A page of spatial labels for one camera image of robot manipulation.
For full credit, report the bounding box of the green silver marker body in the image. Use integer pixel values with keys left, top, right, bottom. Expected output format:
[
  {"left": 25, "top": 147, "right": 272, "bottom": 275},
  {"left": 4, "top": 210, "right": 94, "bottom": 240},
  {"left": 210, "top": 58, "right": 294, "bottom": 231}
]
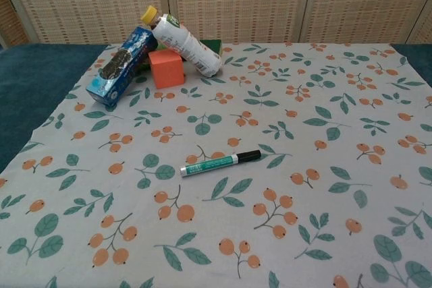
[{"left": 180, "top": 153, "right": 242, "bottom": 178}]

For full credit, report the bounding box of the black marker cap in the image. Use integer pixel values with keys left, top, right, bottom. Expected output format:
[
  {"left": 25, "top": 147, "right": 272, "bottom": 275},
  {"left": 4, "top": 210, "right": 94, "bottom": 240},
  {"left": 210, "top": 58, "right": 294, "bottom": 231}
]
[{"left": 237, "top": 149, "right": 263, "bottom": 163}]

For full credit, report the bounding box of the white bottle with yellow cap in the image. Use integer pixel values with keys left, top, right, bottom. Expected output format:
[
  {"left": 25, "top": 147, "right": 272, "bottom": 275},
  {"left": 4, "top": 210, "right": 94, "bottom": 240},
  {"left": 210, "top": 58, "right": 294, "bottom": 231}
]
[{"left": 140, "top": 5, "right": 223, "bottom": 78}]

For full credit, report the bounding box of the orange foam cube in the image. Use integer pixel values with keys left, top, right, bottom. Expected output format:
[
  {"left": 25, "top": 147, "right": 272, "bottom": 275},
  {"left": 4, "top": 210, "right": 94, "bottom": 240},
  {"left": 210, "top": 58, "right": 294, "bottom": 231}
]
[{"left": 148, "top": 48, "right": 186, "bottom": 90}]

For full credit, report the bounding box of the green scouring sponge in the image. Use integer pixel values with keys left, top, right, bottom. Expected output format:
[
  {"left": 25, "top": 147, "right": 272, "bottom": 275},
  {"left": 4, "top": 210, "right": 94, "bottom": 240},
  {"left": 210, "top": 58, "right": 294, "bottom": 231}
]
[{"left": 198, "top": 38, "right": 223, "bottom": 60}]

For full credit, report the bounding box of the floral fruit print tablecloth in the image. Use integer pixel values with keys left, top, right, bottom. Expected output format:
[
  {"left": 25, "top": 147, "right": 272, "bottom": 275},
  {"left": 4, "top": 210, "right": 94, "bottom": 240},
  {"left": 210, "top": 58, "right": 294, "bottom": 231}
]
[{"left": 0, "top": 42, "right": 432, "bottom": 288}]

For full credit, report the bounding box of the blue cookie box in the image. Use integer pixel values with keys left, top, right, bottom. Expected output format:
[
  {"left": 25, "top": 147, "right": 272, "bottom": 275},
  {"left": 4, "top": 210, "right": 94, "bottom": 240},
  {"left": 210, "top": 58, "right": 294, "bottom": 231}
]
[{"left": 85, "top": 26, "right": 159, "bottom": 106}]

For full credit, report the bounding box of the woven bamboo folding screen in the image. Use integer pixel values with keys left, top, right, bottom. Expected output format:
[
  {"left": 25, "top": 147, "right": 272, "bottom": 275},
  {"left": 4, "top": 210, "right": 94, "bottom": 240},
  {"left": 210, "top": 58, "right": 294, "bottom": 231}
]
[{"left": 0, "top": 0, "right": 432, "bottom": 47}]

